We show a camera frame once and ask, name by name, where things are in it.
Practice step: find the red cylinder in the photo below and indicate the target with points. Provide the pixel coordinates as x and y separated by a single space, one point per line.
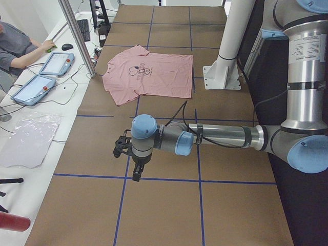
14 223

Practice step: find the seated person grey shirt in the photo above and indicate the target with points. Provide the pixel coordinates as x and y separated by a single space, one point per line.
18 50

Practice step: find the lower blue teach pendant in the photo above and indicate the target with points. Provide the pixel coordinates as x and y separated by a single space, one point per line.
34 90

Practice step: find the black device on desk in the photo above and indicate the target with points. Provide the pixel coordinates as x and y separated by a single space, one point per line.
102 30

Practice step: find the black tripod leg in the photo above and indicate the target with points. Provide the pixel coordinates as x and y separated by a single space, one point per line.
11 180

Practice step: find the aluminium frame post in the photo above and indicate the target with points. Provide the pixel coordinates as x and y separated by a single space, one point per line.
72 23

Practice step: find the clear plastic bag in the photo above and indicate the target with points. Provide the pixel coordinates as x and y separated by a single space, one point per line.
30 141

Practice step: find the upper blue teach pendant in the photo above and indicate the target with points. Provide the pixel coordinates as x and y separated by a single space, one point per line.
57 64

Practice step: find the black computer mouse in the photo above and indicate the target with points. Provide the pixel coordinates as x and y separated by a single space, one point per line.
67 46

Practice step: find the black keyboard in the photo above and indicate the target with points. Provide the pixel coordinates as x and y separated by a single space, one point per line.
83 25

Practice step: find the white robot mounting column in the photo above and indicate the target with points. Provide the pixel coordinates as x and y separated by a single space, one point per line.
223 73

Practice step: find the blue teach pendant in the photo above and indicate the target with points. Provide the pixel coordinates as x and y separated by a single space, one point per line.
34 90
57 64

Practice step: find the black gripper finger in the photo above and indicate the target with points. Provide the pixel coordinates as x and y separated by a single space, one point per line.
138 170

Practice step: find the pink printed t-shirt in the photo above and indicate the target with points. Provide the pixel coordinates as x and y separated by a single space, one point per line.
137 71

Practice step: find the brown paper table cover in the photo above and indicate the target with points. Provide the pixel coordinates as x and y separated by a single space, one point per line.
214 196

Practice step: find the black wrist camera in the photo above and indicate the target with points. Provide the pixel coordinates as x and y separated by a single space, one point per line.
123 145

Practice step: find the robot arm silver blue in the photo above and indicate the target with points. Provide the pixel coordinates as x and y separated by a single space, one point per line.
301 139

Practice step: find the person's hand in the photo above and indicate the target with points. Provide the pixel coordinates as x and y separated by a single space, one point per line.
48 45

